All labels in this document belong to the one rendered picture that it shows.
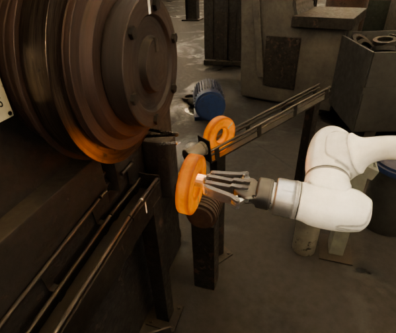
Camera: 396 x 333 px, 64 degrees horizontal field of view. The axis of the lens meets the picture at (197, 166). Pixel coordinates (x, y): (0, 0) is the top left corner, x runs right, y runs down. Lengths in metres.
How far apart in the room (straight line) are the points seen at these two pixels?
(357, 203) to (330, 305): 0.96
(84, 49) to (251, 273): 1.33
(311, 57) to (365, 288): 2.23
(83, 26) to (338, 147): 0.60
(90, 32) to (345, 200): 0.60
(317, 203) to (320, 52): 2.67
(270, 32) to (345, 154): 2.70
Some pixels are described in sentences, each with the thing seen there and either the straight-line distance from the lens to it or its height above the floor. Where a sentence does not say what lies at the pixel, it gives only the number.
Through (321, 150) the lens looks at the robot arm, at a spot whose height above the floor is 0.91.
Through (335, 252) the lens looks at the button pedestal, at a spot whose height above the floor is 0.02.
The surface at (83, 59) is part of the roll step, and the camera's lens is 0.63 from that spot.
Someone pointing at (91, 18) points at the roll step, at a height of 1.23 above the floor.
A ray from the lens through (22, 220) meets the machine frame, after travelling 0.74.
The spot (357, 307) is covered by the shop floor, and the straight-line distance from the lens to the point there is 1.69.
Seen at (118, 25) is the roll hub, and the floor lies 1.21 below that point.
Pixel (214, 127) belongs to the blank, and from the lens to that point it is 1.25.
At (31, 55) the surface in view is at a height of 1.18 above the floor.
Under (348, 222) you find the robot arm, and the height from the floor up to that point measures 0.83.
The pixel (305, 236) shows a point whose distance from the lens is 1.70.
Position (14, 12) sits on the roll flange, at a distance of 0.65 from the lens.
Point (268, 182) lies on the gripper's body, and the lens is 0.75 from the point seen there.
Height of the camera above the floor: 1.30
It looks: 33 degrees down
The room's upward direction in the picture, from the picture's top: 2 degrees counter-clockwise
